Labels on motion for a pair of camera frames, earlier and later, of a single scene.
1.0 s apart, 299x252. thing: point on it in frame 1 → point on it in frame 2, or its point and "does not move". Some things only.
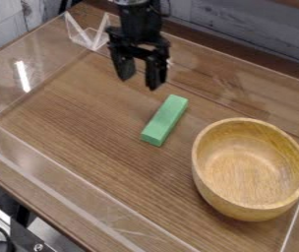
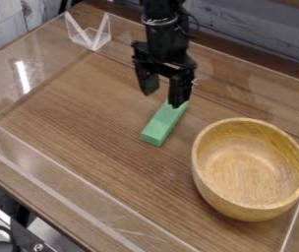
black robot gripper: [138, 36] → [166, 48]
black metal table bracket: [26, 240] does not move
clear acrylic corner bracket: [87, 36] does not move
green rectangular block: [162, 124] does not move
